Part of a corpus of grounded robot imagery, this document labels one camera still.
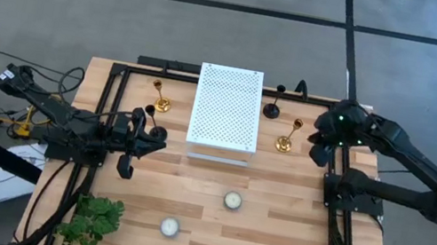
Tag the blue white patterned candle tin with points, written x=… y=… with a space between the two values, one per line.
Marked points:
x=170 y=226
x=232 y=200

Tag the black aluminium table frame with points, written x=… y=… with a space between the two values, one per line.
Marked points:
x=164 y=73

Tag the white perforated metal shelf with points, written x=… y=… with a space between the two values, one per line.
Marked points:
x=226 y=106

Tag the black candlestick holder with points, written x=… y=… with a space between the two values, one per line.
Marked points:
x=159 y=131
x=271 y=111

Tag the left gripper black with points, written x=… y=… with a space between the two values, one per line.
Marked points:
x=126 y=167

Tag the yellow metal stand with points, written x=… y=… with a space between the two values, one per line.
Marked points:
x=23 y=129

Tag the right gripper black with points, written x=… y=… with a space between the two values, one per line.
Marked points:
x=337 y=127

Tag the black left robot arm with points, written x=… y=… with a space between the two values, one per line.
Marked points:
x=66 y=116

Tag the white paper sheet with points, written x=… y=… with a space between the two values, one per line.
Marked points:
x=8 y=189

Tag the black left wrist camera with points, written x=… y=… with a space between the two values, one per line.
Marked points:
x=122 y=123

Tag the black stand leg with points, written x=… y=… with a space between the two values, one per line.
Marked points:
x=5 y=157

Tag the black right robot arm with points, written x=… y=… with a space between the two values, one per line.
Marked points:
x=408 y=196

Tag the green artificial plant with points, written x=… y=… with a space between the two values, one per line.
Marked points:
x=93 y=217

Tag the gold candlestick holder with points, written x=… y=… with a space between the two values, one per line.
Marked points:
x=283 y=144
x=162 y=105

